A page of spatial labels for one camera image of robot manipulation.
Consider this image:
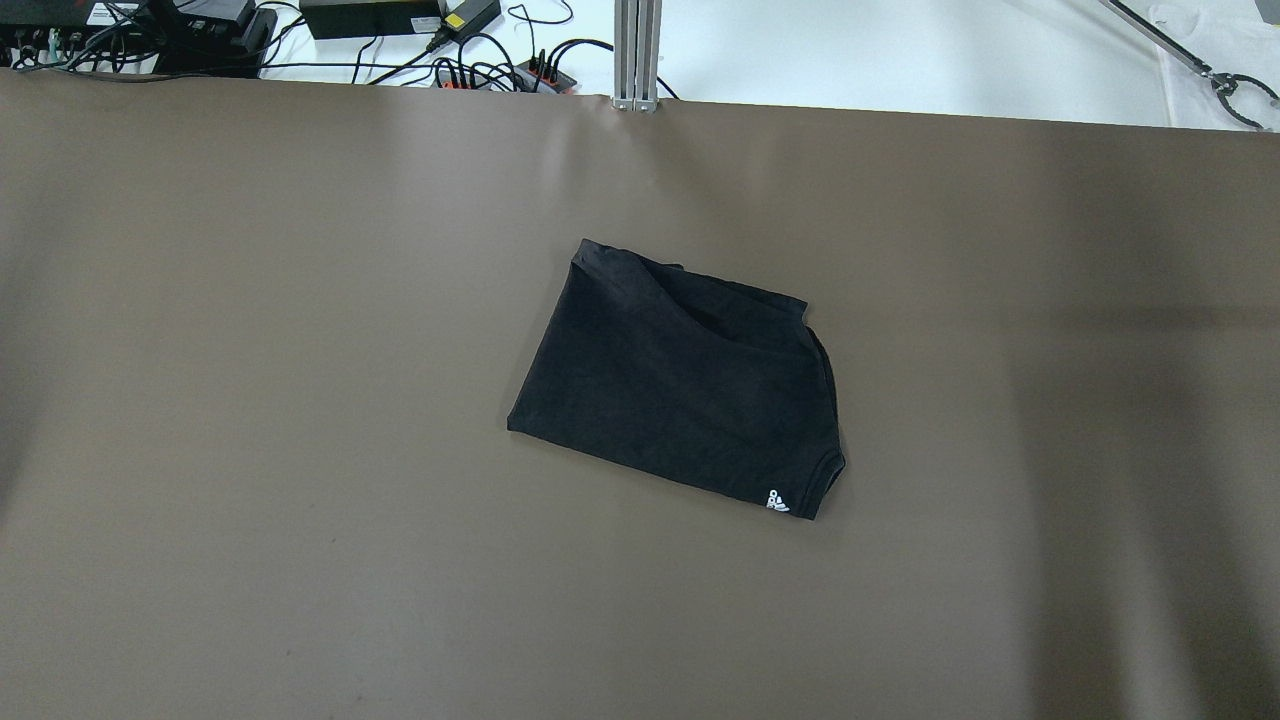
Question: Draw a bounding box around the black grabber tool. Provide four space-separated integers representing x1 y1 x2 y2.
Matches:
1100 1 1279 133

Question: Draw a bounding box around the black graphic t-shirt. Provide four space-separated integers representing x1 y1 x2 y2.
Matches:
506 240 846 520

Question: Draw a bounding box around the red black power strip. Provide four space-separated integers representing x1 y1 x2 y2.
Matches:
428 60 580 95

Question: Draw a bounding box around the aluminium vertical post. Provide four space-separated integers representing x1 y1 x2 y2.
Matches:
611 0 662 114

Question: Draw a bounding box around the black power adapter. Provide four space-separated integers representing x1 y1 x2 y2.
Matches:
298 1 447 40

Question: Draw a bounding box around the black electronics box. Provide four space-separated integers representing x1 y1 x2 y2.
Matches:
1 1 278 78

